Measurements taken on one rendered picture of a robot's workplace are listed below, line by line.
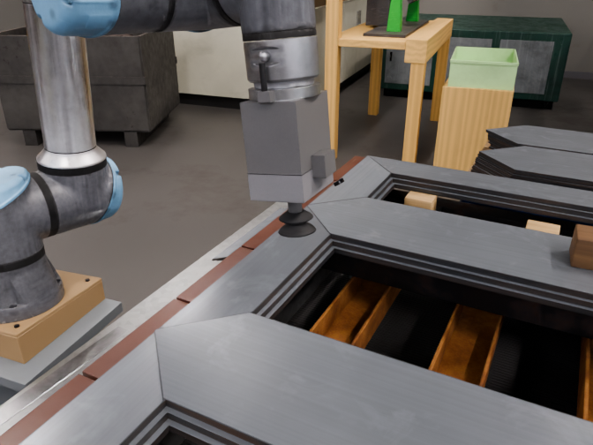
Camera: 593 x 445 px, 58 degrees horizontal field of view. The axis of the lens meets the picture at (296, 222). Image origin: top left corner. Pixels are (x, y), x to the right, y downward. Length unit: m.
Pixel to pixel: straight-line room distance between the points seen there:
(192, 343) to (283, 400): 0.15
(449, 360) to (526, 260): 0.20
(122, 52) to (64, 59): 3.15
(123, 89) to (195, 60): 1.30
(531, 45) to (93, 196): 4.89
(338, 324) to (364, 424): 0.42
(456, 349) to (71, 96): 0.77
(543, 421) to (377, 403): 0.17
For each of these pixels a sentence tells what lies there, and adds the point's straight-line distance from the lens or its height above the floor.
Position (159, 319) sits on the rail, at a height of 0.83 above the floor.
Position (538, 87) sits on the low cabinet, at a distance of 5.60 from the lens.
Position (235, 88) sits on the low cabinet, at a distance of 5.14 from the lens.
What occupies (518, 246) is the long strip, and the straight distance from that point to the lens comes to 0.97.
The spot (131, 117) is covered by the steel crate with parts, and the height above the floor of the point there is 0.23.
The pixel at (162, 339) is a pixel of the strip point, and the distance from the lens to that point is 0.72.
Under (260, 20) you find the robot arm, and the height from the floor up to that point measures 1.23.
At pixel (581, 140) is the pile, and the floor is 0.85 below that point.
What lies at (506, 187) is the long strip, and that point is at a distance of 1.22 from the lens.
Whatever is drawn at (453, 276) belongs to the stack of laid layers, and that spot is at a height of 0.82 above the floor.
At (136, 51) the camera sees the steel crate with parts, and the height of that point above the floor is 0.70.
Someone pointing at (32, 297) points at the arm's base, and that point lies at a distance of 1.01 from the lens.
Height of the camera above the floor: 1.28
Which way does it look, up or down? 26 degrees down
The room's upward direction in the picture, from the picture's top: straight up
